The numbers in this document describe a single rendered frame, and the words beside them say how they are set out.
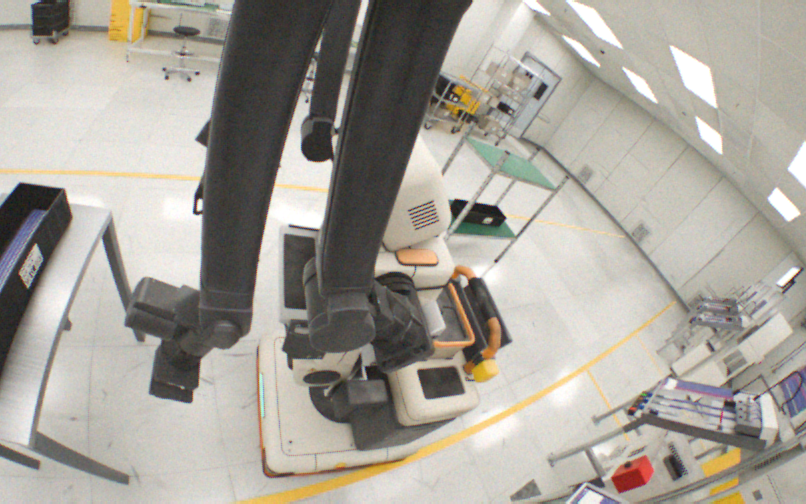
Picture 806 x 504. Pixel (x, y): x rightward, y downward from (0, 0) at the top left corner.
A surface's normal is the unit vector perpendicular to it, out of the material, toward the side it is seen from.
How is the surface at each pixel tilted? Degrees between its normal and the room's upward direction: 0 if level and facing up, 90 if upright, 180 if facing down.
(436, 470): 0
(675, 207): 90
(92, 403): 0
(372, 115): 90
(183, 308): 26
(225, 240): 90
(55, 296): 0
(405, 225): 90
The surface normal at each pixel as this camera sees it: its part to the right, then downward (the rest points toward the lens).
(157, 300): 0.72, -0.58
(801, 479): -0.82, -0.02
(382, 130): 0.20, 0.72
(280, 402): 0.44, -0.67
